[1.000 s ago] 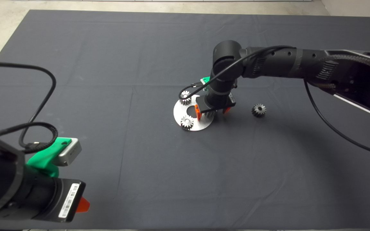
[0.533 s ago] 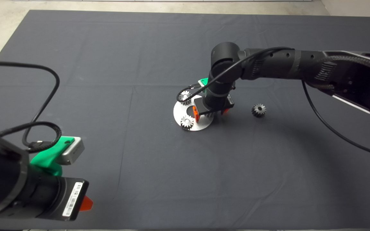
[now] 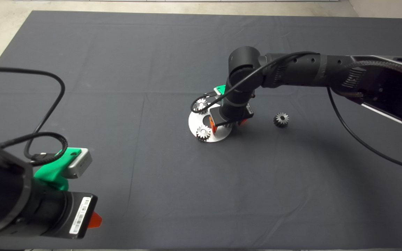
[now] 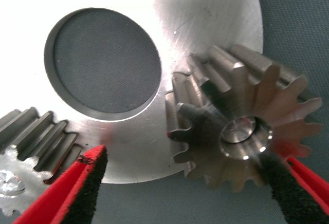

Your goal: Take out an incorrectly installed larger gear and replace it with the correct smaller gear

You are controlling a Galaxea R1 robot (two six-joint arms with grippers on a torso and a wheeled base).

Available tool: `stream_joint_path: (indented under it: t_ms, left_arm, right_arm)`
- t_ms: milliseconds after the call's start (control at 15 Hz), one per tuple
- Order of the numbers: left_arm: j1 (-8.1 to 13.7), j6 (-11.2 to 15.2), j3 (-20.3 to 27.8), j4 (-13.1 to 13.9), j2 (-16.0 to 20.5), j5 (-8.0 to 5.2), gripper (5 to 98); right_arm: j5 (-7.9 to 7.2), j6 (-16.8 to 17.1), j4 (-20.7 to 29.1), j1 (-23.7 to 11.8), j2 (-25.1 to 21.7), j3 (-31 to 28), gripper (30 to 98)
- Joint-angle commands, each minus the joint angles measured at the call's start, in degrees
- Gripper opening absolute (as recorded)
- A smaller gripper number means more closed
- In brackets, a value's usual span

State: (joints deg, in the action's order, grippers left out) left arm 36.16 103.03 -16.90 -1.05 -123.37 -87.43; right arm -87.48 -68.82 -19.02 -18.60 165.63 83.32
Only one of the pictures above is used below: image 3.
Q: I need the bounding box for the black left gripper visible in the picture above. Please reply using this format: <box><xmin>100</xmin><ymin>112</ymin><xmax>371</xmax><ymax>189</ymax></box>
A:
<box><xmin>53</xmin><ymin>191</ymin><xmax>103</xmax><ymax>239</ymax></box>

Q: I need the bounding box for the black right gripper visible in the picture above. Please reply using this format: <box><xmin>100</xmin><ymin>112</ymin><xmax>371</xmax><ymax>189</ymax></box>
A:
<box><xmin>209</xmin><ymin>103</ymin><xmax>255</xmax><ymax>134</ymax></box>

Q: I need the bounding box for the small dark steel gear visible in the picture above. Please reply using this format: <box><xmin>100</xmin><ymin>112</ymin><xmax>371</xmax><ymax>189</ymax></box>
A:
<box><xmin>273</xmin><ymin>112</ymin><xmax>290</xmax><ymax>128</ymax></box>

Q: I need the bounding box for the small shiny steel gear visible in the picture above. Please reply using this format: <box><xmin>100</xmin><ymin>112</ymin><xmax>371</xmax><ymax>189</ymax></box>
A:
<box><xmin>193</xmin><ymin>98</ymin><xmax>208</xmax><ymax>114</ymax></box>
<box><xmin>196</xmin><ymin>125</ymin><xmax>212</xmax><ymax>142</ymax></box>

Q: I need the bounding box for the round metal plate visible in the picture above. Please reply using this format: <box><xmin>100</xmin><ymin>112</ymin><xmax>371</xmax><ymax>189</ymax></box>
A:
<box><xmin>188</xmin><ymin>104</ymin><xmax>232</xmax><ymax>143</ymax></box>

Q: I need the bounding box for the dark grey table cloth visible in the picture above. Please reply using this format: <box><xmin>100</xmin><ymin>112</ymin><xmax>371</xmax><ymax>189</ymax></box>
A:
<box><xmin>0</xmin><ymin>10</ymin><xmax>402</xmax><ymax>250</ymax></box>

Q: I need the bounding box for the right thin black camera cable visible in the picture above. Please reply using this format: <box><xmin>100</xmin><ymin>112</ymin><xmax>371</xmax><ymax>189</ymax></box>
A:
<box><xmin>191</xmin><ymin>51</ymin><xmax>402</xmax><ymax>174</ymax></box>

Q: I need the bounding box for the thin black camera cable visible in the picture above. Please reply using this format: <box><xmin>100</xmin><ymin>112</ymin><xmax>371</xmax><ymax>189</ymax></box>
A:
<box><xmin>0</xmin><ymin>67</ymin><xmax>65</xmax><ymax>161</ymax></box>
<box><xmin>191</xmin><ymin>51</ymin><xmax>402</xmax><ymax>174</ymax></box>

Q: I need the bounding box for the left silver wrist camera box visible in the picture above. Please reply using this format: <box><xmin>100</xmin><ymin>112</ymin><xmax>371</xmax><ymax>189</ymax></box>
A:
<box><xmin>67</xmin><ymin>148</ymin><xmax>92</xmax><ymax>179</ymax></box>

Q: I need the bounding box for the left green camera mount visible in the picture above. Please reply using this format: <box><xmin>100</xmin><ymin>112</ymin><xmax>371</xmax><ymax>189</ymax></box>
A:
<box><xmin>33</xmin><ymin>148</ymin><xmax>82</xmax><ymax>191</ymax></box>

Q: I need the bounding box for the left braided black arm cable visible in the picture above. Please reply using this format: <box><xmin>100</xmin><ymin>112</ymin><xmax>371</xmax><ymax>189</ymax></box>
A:
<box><xmin>0</xmin><ymin>132</ymin><xmax>69</xmax><ymax>166</ymax></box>

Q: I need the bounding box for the braided black arm cable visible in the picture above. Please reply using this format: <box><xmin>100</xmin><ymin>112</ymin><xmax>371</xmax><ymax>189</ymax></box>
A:
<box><xmin>0</xmin><ymin>132</ymin><xmax>69</xmax><ymax>166</ymax></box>
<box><xmin>353</xmin><ymin>60</ymin><xmax>402</xmax><ymax>75</ymax></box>

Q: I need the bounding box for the left thin black camera cable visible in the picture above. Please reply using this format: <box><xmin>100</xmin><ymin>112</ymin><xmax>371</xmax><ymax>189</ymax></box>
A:
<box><xmin>0</xmin><ymin>67</ymin><xmax>65</xmax><ymax>161</ymax></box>

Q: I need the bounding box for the right braided black arm cable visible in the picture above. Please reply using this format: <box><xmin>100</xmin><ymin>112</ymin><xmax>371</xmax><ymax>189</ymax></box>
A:
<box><xmin>353</xmin><ymin>60</ymin><xmax>402</xmax><ymax>75</ymax></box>

